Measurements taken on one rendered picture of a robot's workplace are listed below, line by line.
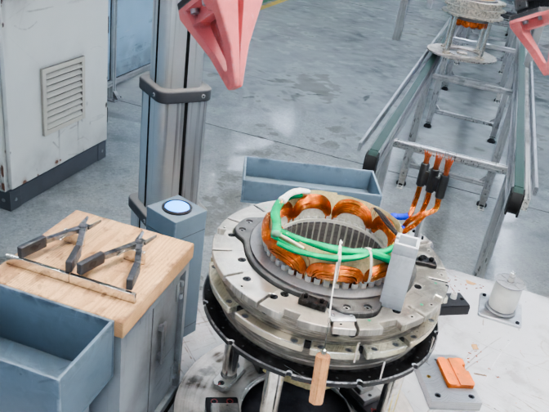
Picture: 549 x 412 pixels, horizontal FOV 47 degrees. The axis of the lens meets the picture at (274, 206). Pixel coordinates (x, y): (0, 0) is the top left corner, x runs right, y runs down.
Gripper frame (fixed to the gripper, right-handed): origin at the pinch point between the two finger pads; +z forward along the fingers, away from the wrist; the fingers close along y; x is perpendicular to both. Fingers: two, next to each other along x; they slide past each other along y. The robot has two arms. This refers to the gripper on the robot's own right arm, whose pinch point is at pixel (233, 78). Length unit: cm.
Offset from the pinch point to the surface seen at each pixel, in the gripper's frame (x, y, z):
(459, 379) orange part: 34, 55, 47
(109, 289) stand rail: 30.8, -3.5, 17.8
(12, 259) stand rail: 39.8, -12.0, 12.3
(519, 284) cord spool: 41, 84, 37
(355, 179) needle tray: 49, 53, 10
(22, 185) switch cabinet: 270, 38, -14
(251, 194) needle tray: 52, 31, 9
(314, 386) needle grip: 15.9, 13.3, 32.3
